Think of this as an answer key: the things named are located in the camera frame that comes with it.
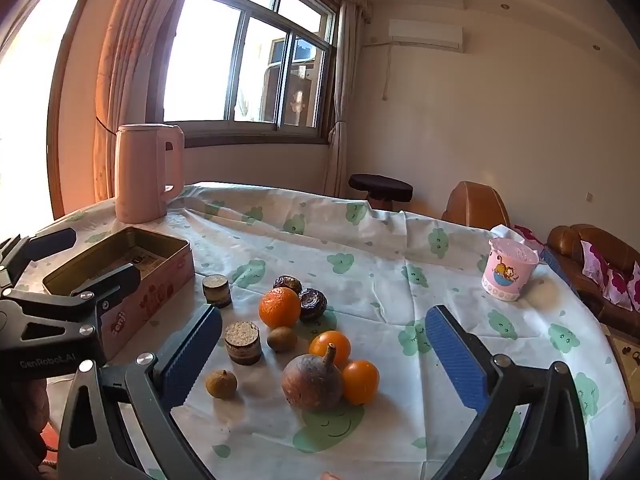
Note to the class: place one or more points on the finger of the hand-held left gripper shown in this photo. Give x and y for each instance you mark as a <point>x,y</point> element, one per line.
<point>117,280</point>
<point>52,241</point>

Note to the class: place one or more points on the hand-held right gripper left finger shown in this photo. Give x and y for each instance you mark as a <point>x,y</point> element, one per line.
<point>192,355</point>

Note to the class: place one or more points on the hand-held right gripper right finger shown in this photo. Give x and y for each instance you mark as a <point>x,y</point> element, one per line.
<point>455,355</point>

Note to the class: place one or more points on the small olive-brown fruit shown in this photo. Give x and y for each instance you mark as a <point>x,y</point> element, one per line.
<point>221,385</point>
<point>281,339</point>

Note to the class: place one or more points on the pink tin box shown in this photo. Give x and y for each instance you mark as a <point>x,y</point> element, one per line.
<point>165,282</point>

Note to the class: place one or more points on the short sugarcane piece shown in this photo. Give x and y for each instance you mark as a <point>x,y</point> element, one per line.
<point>217,290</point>
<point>243,342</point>

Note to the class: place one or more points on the small smooth orange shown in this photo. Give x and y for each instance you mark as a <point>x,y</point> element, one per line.
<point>361,382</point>
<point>327,347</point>

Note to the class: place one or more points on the large orange mandarin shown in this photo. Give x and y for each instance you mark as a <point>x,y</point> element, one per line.
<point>279,307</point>

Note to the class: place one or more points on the brown round fruit with stem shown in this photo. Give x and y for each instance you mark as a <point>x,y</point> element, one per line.
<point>310,380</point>

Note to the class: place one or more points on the person's left hand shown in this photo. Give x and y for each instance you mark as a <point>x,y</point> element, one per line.
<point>35,415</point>

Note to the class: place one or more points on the pink cartoon cup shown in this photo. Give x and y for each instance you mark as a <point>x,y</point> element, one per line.
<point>507,270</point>

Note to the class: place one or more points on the pink electric kettle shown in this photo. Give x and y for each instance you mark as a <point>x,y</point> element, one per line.
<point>140,175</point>

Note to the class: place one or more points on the brown leather sofa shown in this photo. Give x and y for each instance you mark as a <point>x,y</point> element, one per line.
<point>565,245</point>

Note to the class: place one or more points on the cloud-print white tablecloth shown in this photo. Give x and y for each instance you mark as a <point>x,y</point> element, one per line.
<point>350,240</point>

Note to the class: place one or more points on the pink floral pillow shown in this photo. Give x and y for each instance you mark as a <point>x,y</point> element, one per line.
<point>635,285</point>
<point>602,270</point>

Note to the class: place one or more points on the dark round stool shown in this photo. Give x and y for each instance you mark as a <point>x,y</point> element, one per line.
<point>380,185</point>

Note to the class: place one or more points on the wide pink curtain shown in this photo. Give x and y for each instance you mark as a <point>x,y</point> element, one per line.
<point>125,60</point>

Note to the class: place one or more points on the sliding glass window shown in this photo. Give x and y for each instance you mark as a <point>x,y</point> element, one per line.
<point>210,60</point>

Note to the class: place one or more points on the narrow tied beige curtain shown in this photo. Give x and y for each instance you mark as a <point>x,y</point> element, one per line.
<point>345,110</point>

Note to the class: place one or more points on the white air conditioner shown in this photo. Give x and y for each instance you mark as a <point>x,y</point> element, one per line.
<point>425,32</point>

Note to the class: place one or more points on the wooden door frame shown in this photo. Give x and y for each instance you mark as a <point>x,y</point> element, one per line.
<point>70,85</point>

